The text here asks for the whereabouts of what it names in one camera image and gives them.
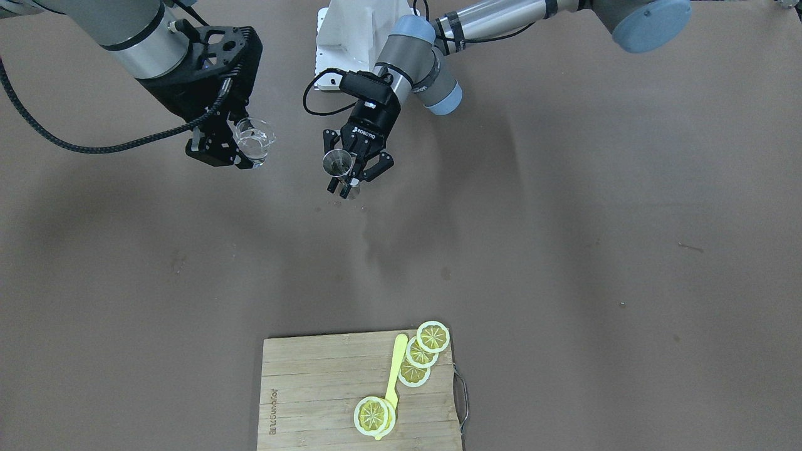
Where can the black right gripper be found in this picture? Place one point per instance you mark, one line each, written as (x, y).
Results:
(180, 96)

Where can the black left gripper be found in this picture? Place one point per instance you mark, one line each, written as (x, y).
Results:
(374, 117)

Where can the clear glass cup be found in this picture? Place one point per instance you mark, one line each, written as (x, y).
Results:
(263, 138)

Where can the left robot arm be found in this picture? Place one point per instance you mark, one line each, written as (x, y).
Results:
(636, 26)

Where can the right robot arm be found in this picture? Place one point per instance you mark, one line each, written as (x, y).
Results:
(136, 34)

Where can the bamboo cutting board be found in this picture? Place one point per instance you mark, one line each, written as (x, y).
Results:
(311, 385)

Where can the yellow plastic spoon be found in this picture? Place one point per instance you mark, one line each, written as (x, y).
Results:
(391, 396)

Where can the lemon slice on spoon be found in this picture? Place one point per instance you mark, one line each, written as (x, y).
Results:
(374, 417)

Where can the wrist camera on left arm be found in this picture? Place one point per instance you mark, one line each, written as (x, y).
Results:
(366, 86)

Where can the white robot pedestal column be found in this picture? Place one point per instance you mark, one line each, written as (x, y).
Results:
(357, 44)

